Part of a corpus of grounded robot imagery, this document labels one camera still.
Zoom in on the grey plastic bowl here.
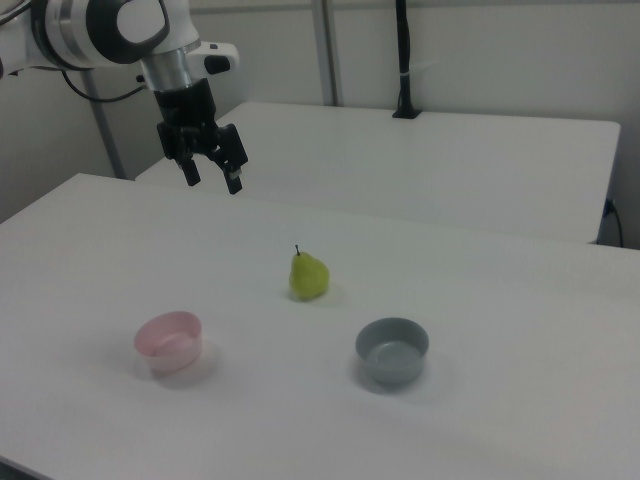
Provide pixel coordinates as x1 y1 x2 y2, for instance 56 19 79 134
354 316 431 386

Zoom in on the white side table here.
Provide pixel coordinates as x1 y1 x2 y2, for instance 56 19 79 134
134 101 622 245

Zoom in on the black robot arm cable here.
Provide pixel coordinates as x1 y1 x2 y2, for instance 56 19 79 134
60 68 151 104

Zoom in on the grey metal partition post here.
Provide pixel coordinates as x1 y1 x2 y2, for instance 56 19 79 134
82 69 126 180
312 0 344 107

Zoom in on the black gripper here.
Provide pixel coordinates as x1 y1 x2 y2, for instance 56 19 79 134
152 78 250 196

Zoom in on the green pear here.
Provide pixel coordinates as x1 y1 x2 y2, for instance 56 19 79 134
288 244 331 302

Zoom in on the pink plastic bowl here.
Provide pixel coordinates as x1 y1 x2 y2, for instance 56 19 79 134
132 310 204 377

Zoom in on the black camera pole stand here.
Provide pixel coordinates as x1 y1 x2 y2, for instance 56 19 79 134
391 0 424 120

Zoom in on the black power cable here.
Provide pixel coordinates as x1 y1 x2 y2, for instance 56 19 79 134
603 197 625 247

